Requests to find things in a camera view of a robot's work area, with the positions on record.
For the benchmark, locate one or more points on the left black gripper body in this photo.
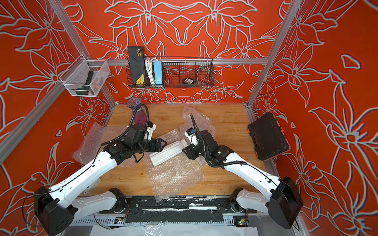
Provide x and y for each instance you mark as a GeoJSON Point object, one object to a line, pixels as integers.
{"type": "Point", "coordinates": [152, 144]}

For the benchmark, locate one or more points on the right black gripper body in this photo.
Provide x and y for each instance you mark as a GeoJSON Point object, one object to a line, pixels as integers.
{"type": "Point", "coordinates": [194, 150]}

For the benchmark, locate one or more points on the white ribbed ceramic vase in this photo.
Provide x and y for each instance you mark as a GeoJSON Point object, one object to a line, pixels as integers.
{"type": "Point", "coordinates": [168, 152]}

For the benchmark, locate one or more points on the bubble roll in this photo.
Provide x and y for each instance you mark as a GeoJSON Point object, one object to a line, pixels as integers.
{"type": "Point", "coordinates": [173, 176]}

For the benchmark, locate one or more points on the purple glass vase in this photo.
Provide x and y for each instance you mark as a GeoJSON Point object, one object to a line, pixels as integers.
{"type": "Point", "coordinates": [139, 113]}

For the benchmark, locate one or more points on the bubble bundle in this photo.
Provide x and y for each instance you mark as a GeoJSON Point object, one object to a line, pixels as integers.
{"type": "Point", "coordinates": [202, 121]}

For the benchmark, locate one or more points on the bubble wrap sheet of vase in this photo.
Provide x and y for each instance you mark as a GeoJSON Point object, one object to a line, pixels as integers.
{"type": "Point", "coordinates": [94, 138]}

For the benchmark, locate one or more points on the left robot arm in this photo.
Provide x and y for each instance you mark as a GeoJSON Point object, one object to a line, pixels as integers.
{"type": "Point", "coordinates": [58, 206]}

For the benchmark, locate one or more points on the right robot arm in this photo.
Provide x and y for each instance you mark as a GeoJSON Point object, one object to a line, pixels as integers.
{"type": "Point", "coordinates": [280, 197]}

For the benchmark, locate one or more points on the black plastic tool case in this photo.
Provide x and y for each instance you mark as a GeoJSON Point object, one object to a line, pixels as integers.
{"type": "Point", "coordinates": [268, 137]}

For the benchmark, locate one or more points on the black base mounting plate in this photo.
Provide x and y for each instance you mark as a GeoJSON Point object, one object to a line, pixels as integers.
{"type": "Point", "coordinates": [143, 210]}

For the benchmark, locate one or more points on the small black device in basket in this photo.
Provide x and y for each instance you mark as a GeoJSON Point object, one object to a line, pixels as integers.
{"type": "Point", "coordinates": [188, 82]}

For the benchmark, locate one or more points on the light blue box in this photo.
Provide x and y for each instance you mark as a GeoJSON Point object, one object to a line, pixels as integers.
{"type": "Point", "coordinates": [158, 73]}

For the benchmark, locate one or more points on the black box with yellow label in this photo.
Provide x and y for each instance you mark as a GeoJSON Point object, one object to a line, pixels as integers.
{"type": "Point", "coordinates": [137, 65]}

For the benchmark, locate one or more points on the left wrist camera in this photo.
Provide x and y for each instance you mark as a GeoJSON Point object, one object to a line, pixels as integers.
{"type": "Point", "coordinates": [149, 130]}

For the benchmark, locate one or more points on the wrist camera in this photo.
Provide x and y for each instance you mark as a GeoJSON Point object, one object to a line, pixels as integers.
{"type": "Point", "coordinates": [149, 130]}
{"type": "Point", "coordinates": [191, 137]}

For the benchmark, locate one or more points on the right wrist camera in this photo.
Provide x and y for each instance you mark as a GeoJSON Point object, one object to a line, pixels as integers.
{"type": "Point", "coordinates": [191, 137]}

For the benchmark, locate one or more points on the black wire wall basket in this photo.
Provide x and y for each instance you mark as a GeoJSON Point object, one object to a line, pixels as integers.
{"type": "Point", "coordinates": [176, 69]}

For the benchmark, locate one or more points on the clear plastic wall bin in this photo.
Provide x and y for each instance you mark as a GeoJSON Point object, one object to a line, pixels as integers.
{"type": "Point", "coordinates": [75, 75]}

